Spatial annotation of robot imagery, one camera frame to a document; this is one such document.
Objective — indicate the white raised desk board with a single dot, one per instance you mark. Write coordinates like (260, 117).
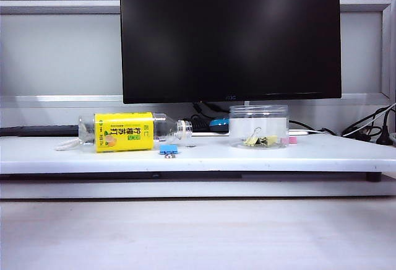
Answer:
(278, 158)

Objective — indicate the yellow binder clip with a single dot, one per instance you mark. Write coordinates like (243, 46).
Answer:
(273, 140)
(251, 142)

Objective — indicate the black AOC monitor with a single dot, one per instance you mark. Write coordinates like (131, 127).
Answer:
(216, 34)

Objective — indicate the clear bottle yellow label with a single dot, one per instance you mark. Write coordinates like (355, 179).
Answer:
(123, 133)

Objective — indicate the black keyboard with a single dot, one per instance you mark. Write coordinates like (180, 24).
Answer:
(37, 130)

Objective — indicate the pink binder clip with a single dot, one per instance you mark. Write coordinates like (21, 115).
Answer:
(292, 140)

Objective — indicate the round transparent plastic box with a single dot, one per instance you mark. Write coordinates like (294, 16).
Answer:
(258, 112)

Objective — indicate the blue computer mouse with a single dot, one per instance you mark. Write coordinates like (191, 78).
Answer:
(218, 124)

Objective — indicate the aluminium partition frame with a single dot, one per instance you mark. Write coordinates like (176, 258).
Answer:
(62, 5)

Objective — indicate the black power plug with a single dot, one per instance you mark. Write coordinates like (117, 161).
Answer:
(385, 135)

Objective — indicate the blue binder clip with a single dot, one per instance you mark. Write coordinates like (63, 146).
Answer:
(168, 149)

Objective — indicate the black board foot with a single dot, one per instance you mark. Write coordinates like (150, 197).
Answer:
(374, 177)

